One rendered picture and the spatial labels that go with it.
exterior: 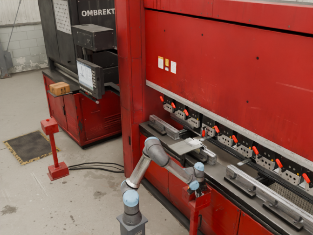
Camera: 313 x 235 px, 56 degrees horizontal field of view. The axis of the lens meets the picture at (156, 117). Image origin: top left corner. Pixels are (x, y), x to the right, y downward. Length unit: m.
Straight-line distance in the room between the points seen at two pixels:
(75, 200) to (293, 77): 2.82
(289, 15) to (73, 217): 2.90
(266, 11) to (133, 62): 1.60
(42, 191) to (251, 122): 2.78
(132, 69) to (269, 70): 1.59
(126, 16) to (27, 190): 2.48
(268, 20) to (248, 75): 0.40
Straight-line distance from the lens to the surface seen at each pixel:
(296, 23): 1.96
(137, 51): 3.20
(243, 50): 2.23
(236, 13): 2.23
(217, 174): 2.71
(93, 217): 3.58
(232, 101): 2.38
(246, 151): 2.42
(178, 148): 2.79
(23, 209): 3.93
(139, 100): 3.39
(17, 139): 5.38
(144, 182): 3.91
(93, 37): 3.11
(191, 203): 2.64
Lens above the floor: 2.47
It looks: 26 degrees down
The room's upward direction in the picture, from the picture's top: straight up
